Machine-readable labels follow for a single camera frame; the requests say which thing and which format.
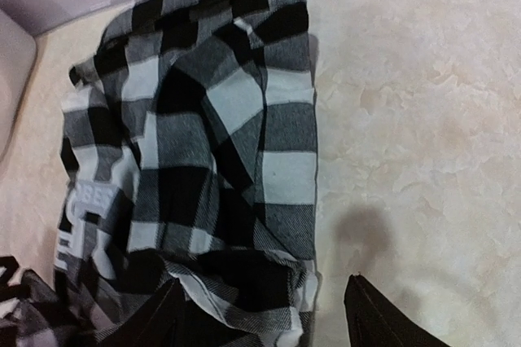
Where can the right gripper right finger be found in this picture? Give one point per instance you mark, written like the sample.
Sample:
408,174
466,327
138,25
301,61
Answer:
373,321

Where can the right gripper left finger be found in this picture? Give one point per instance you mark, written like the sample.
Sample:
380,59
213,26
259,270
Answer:
159,322

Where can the black white plaid shirt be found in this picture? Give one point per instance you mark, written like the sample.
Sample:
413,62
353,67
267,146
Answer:
190,143

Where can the white laundry basket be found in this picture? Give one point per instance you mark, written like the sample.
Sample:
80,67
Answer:
18,55

